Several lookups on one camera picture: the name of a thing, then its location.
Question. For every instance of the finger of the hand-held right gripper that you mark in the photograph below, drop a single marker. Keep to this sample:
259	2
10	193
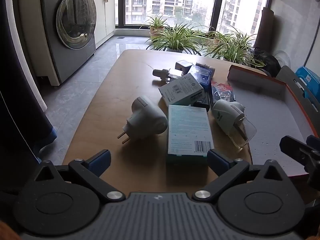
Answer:
315	142
295	150

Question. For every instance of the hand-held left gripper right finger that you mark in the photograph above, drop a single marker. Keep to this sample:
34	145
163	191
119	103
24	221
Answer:
217	160

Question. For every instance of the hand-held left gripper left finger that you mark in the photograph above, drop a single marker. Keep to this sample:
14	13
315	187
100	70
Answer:
100	160

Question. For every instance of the light teal box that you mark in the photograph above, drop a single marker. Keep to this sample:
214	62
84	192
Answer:
188	127

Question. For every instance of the white mosquito repellent heater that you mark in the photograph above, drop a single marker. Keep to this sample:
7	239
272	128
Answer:
227	115

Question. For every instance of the orange-edged cardboard box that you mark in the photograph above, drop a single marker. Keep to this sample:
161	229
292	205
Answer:
270	110

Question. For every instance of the white plug adapter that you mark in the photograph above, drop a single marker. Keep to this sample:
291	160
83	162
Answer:
145	117

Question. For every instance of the red blue playing card pack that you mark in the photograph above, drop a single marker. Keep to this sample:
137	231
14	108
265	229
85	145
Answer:
222	92

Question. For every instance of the white charger cube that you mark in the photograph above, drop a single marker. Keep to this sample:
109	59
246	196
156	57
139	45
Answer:
183	66

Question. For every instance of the black charger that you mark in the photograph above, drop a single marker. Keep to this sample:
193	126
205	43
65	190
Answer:
201	105

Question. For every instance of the blue plastic stool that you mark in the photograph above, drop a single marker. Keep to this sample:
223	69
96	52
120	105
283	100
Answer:
308	77

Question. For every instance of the grey folding lap desk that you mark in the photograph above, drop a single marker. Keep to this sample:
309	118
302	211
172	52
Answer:
292	77

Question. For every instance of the white and teal box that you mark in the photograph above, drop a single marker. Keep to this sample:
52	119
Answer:
180	88

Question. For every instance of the blue box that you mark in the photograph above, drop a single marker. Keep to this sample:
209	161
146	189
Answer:
201	76

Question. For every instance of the white round fan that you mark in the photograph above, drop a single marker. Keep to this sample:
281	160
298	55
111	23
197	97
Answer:
283	57

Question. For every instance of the black bag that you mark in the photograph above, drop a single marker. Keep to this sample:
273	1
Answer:
268	60

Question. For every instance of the clear refill bottle grey cap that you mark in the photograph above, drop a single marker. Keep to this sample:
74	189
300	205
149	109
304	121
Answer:
160	73

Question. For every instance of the potted spider plant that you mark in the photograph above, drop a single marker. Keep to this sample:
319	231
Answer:
233	47
217	36

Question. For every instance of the large spider plant white pot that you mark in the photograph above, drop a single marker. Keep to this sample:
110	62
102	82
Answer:
175	38

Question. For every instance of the grey front-load washing machine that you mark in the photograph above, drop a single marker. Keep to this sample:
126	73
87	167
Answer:
50	30

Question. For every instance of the spider plant terracotta pot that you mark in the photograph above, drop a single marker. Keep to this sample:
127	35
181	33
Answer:
156	25

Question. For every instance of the black window frame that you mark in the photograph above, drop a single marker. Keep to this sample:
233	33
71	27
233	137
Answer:
218	2

